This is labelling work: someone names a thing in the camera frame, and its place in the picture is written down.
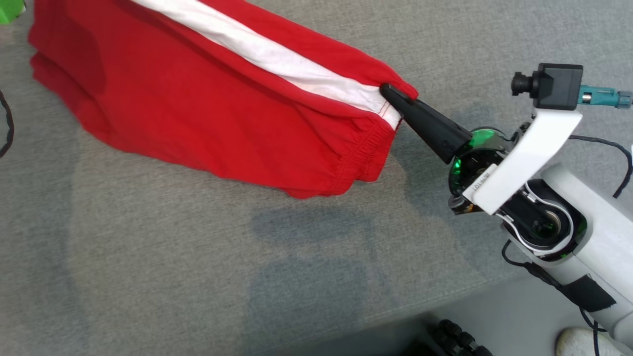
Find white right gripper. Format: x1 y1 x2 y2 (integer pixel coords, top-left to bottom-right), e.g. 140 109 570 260
379 83 584 217

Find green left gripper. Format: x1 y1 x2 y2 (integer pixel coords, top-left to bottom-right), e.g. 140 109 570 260
0 0 26 25

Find red shorts with white stripes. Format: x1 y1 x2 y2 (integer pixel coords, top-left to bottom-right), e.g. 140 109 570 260
27 0 419 199

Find grey fabric sofa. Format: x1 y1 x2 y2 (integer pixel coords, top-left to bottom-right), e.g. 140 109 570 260
0 0 633 356

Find white shoe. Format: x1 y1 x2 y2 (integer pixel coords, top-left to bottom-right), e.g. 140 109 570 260
555 326 633 356

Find black left cable teal plug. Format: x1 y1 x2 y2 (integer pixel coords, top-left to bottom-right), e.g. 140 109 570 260
0 89 15 159

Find black ribbed hose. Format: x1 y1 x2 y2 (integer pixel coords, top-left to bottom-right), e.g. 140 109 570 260
433 319 493 356

